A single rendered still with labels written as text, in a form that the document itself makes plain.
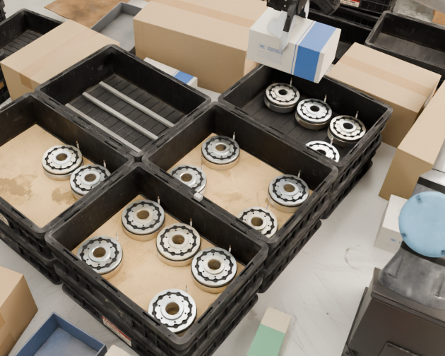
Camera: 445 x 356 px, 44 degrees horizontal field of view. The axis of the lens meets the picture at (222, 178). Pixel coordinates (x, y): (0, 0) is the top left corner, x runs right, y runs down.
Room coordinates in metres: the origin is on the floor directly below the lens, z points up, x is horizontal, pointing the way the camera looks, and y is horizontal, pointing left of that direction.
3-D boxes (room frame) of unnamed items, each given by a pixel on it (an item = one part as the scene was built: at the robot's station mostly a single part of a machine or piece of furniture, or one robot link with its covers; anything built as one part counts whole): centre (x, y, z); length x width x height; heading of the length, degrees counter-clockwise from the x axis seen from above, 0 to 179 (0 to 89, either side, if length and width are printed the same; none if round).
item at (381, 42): (2.05, -0.79, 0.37); 0.40 x 0.30 x 0.45; 65
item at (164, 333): (0.68, 0.13, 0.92); 0.40 x 0.30 x 0.02; 55
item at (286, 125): (1.17, -0.21, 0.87); 0.40 x 0.30 x 0.11; 55
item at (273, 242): (0.93, -0.04, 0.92); 0.40 x 0.30 x 0.02; 55
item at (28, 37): (2.01, 0.93, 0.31); 0.40 x 0.30 x 0.34; 155
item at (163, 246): (0.74, 0.09, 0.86); 0.10 x 0.10 x 0.01
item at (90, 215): (0.68, 0.13, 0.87); 0.40 x 0.30 x 0.11; 55
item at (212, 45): (1.65, 0.09, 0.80); 0.40 x 0.30 x 0.20; 70
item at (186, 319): (0.56, 0.09, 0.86); 0.10 x 0.10 x 0.01
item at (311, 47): (1.21, -0.16, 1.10); 0.20 x 0.12 x 0.09; 66
